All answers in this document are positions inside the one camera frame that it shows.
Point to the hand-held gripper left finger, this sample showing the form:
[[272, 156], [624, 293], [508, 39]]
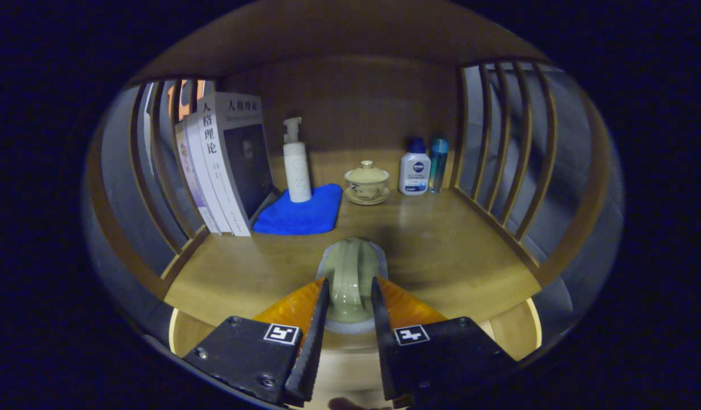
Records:
[[313, 353]]

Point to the white bottle blue cap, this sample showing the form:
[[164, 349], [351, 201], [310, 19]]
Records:
[[414, 171]]

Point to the wooden cabinet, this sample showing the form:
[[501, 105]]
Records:
[[350, 97]]

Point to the blue folded cloth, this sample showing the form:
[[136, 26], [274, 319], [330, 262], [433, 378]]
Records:
[[299, 216]]

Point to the thin white book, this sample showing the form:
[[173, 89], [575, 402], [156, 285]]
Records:
[[205, 176]]

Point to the teal slim bottle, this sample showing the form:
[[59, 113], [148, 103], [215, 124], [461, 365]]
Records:
[[439, 162]]

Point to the purple spine book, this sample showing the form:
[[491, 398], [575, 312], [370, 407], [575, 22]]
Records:
[[193, 182]]

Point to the white book dark cover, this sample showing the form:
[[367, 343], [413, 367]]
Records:
[[245, 165]]

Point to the white pump bottle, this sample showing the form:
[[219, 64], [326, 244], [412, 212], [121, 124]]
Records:
[[298, 171]]

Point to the lidded ceramic tea cup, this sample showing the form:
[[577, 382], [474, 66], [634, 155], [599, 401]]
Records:
[[366, 179]]

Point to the wooden countertop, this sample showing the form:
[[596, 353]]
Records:
[[441, 250]]

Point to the pale green ceramic dish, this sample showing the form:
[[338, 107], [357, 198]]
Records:
[[350, 273]]

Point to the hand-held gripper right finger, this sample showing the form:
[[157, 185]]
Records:
[[384, 347]]

